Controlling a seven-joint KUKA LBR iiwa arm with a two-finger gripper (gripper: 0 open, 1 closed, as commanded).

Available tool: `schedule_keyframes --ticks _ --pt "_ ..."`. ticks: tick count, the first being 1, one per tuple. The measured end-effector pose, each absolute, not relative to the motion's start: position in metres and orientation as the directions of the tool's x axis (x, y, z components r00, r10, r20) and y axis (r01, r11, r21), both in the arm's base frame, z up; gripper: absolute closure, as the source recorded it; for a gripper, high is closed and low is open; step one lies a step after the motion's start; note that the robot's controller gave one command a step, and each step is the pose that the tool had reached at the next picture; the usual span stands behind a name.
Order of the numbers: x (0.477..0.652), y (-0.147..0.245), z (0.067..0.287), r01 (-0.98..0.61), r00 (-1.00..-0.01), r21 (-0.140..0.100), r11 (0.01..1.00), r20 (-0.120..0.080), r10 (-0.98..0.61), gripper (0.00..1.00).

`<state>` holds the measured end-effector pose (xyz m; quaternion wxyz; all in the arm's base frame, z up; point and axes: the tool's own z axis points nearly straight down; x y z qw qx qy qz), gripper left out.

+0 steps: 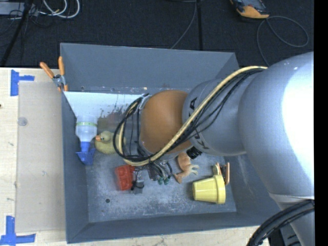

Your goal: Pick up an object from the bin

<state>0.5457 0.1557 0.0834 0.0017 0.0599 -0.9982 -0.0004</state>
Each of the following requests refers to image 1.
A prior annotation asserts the red toy brick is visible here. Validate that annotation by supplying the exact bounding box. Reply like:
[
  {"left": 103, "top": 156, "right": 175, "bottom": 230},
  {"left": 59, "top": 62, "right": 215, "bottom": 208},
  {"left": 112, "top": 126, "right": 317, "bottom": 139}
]
[{"left": 114, "top": 165, "right": 136, "bottom": 192}]

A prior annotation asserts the grey metal bin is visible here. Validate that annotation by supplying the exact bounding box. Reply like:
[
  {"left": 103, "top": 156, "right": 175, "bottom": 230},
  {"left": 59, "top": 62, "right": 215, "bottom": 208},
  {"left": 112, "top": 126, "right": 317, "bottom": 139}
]
[{"left": 59, "top": 43, "right": 281, "bottom": 244}]

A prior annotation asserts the orange toy animal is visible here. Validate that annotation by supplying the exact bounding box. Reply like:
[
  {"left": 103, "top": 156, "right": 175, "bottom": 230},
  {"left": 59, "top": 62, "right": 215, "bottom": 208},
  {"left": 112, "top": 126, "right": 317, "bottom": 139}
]
[{"left": 174, "top": 152, "right": 200, "bottom": 185}]

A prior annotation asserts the yellow rubber duck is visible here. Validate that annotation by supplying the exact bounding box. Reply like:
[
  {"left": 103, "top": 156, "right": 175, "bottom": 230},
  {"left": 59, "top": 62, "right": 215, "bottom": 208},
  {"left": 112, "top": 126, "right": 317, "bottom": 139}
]
[{"left": 94, "top": 130, "right": 126, "bottom": 155}]

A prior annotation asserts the yellow plastic cup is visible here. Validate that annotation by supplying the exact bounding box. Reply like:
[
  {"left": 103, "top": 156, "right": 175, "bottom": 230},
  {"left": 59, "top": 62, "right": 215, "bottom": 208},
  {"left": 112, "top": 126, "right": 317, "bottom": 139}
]
[{"left": 192, "top": 174, "right": 227, "bottom": 205}]

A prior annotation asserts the clear spray bottle blue nozzle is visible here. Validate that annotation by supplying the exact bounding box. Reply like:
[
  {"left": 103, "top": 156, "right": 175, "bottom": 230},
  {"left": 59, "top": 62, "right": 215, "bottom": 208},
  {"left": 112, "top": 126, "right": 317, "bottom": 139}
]
[{"left": 75, "top": 115, "right": 98, "bottom": 167}]

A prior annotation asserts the pale wood flat board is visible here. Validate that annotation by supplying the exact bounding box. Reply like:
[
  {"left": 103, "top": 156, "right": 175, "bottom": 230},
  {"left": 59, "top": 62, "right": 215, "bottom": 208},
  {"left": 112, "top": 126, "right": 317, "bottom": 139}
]
[{"left": 14, "top": 80, "right": 68, "bottom": 233}]

